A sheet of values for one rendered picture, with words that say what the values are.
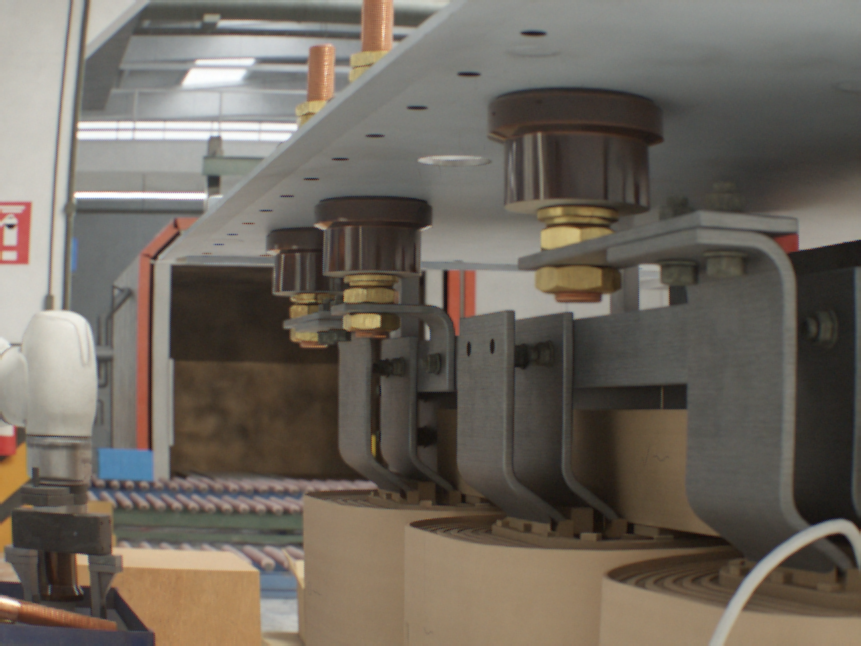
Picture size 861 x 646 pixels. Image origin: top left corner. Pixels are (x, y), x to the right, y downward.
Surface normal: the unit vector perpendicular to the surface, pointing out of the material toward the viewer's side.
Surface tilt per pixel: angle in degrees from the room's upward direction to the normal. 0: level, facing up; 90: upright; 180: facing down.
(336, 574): 90
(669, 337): 90
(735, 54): 180
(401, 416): 90
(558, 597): 90
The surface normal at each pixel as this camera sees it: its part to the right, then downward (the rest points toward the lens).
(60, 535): -0.14, -0.04
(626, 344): -0.96, -0.02
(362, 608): -0.69, -0.04
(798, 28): -0.01, 1.00
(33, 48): 0.26, -0.04
